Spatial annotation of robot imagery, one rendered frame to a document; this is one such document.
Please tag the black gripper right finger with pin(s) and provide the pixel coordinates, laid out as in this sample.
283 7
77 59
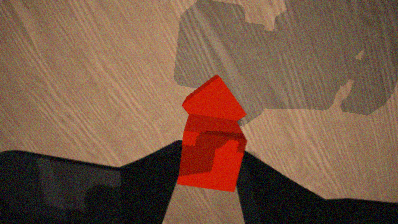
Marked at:
268 197

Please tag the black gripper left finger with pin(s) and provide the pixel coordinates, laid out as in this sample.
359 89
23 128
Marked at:
74 190

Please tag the red cube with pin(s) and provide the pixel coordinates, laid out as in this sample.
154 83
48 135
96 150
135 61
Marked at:
212 153
214 99

